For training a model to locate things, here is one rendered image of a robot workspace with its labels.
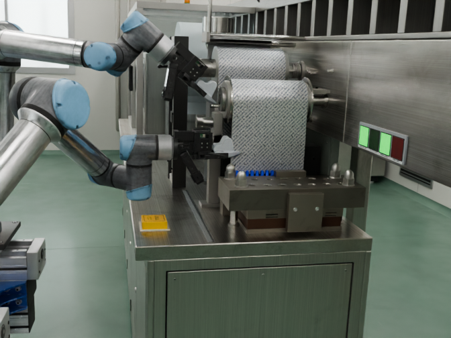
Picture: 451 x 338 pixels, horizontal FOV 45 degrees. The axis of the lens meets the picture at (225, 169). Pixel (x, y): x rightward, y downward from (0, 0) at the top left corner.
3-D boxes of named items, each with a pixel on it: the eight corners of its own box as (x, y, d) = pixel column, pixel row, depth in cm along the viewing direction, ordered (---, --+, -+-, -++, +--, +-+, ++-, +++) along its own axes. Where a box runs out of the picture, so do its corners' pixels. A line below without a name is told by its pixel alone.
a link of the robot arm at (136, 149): (119, 160, 165) (119, 132, 163) (156, 159, 167) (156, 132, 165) (119, 165, 157) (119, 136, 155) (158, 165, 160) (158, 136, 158)
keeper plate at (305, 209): (285, 230, 155) (287, 192, 152) (318, 229, 157) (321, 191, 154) (288, 233, 152) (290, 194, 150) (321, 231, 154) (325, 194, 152)
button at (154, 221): (140, 222, 160) (140, 214, 159) (164, 222, 161) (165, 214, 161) (142, 230, 153) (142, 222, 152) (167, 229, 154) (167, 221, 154)
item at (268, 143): (229, 176, 169) (232, 116, 165) (302, 175, 174) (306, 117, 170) (230, 176, 169) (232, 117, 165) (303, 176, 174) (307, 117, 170)
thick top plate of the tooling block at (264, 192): (217, 195, 165) (218, 176, 164) (341, 193, 174) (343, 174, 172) (228, 210, 150) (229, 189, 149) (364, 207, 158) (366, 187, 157)
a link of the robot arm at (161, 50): (149, 53, 160) (147, 53, 168) (160, 64, 161) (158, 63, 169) (166, 34, 160) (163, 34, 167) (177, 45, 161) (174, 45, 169)
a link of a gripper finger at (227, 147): (244, 138, 164) (214, 138, 162) (243, 157, 165) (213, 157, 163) (242, 136, 167) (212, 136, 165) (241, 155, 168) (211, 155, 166)
